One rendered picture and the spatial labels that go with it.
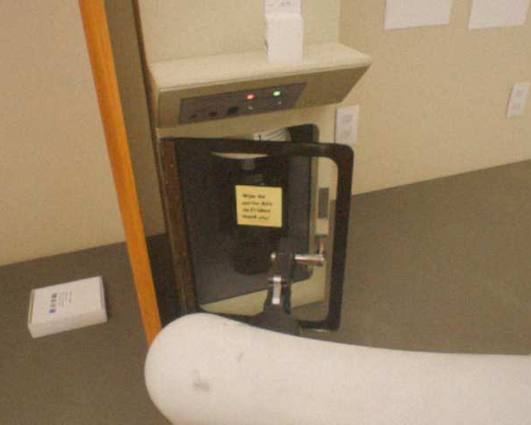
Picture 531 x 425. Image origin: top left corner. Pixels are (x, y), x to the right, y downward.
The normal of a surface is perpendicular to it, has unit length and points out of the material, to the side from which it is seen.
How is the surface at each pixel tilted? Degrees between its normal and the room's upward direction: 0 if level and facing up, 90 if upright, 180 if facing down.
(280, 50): 90
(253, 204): 90
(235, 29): 90
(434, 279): 0
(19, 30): 90
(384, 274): 0
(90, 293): 0
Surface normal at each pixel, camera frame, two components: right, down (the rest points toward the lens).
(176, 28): 0.32, 0.50
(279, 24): 0.08, 0.53
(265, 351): -0.32, -0.87
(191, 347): -0.42, -0.66
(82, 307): -0.03, -0.85
